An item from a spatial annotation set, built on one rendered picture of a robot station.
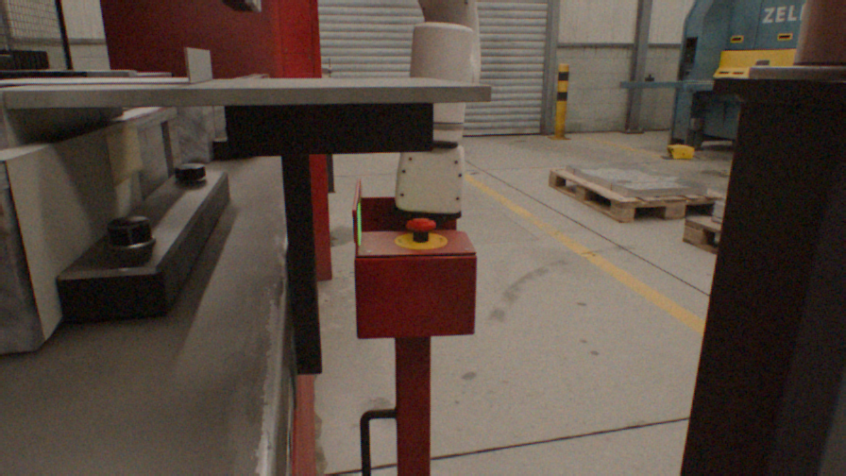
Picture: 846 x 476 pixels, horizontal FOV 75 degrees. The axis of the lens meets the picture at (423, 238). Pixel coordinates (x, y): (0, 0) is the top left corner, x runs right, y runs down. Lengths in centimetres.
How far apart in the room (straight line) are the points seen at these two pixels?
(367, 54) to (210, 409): 758
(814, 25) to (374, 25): 735
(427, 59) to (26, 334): 59
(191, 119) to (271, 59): 173
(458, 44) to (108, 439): 65
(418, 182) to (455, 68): 17
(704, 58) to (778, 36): 81
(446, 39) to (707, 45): 688
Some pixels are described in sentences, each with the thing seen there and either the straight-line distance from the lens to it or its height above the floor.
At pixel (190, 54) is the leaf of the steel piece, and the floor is 102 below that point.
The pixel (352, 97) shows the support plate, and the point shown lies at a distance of 33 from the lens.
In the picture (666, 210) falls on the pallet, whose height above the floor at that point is 7.
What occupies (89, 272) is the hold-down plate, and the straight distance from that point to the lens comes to 35.
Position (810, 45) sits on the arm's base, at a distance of 61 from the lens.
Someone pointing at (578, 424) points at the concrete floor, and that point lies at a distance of 179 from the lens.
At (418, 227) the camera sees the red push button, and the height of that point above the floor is 81.
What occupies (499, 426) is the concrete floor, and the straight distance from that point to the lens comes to 173.
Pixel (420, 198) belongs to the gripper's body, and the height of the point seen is 82.
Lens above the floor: 101
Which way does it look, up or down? 17 degrees down
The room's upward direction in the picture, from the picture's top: straight up
